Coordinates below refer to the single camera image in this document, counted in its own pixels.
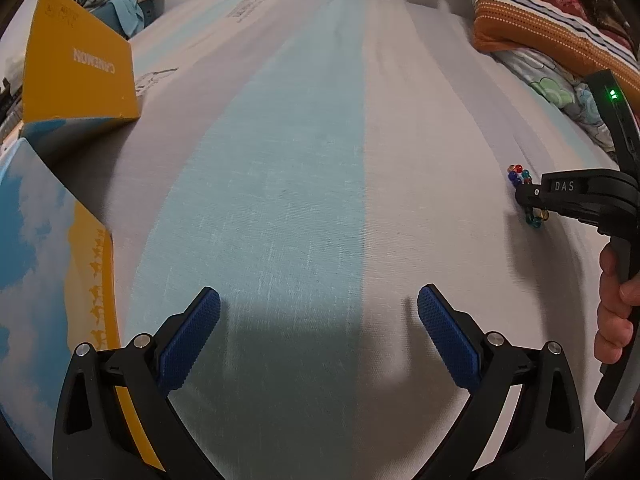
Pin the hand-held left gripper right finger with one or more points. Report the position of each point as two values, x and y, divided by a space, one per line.
445 332

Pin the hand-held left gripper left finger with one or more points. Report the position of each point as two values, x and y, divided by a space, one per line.
192 335

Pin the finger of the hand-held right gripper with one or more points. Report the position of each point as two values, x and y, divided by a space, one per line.
530 197

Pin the blue sky print yellow box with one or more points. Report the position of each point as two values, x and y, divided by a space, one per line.
35 240

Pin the person's right hand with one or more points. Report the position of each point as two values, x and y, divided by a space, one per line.
612 320

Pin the floral quilt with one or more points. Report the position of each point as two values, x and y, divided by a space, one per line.
560 90

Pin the striped orange pillow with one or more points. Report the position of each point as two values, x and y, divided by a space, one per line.
540 25

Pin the striped blue grey bed sheet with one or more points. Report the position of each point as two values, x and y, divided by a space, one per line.
300 160

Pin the yellow box lid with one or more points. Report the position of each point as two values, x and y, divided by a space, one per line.
75 70

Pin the teal cloth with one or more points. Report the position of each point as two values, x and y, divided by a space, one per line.
125 12

